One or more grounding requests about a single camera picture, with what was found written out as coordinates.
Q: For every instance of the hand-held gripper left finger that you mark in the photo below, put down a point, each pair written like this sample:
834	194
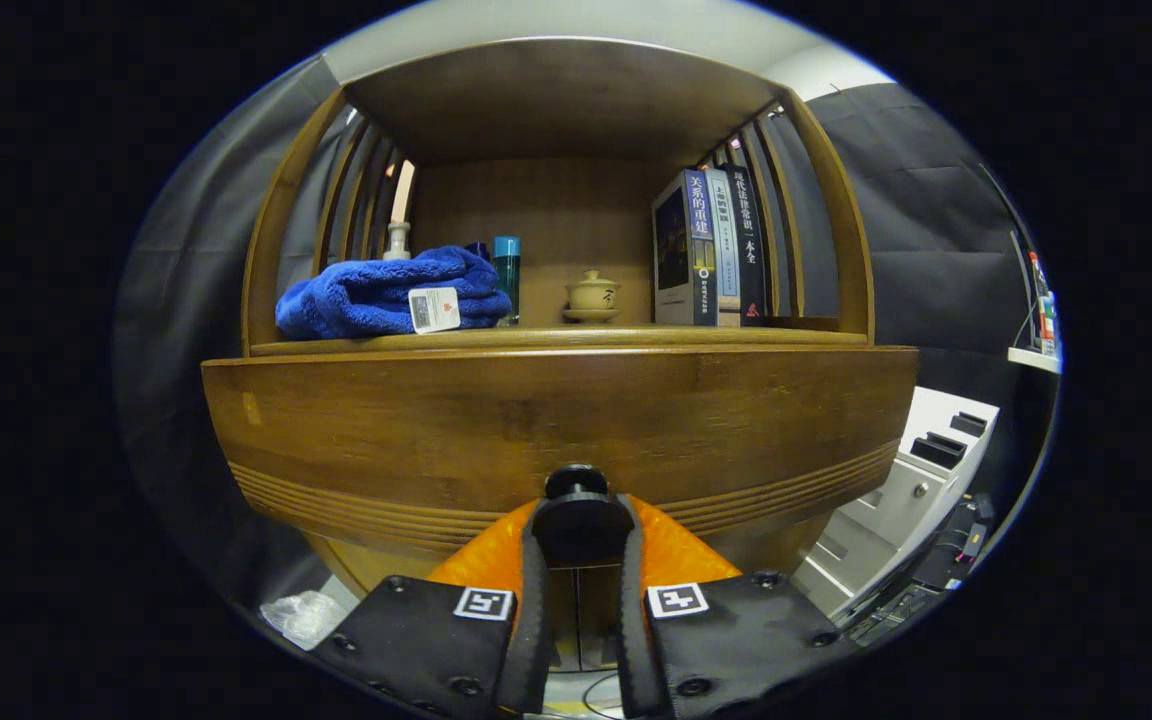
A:
536	620

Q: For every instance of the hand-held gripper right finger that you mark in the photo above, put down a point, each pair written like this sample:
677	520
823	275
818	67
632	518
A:
634	620

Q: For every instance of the wooden countertop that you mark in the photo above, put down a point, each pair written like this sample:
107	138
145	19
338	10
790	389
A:
576	337

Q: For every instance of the white drawer unit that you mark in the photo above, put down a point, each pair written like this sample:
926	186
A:
896	500

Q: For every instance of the wooden cabinet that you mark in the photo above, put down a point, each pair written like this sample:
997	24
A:
556	100

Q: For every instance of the clear plastic bag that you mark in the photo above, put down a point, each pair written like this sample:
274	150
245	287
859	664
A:
304	615

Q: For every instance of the beige lidded teacup with saucer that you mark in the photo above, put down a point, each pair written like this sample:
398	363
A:
593	295

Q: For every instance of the teal bottle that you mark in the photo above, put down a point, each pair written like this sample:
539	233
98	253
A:
507	280

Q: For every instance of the blue towel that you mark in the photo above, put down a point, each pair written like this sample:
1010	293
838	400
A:
356	295

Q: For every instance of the grey book with blue spine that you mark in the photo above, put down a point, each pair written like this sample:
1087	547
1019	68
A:
671	250

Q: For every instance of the book with pale spine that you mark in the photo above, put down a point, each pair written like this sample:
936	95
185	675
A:
726	250

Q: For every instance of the black book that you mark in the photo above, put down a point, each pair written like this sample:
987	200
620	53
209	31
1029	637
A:
751	250

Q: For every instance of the white pump bottle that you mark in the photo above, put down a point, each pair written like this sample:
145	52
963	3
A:
397	245

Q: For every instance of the white side table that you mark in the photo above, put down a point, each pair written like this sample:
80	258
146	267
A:
1031	357

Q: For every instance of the black backdrop cloth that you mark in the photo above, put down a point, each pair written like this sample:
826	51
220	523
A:
936	220

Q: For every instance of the water bottle with red label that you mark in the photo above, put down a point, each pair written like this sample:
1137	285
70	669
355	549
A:
1038	295

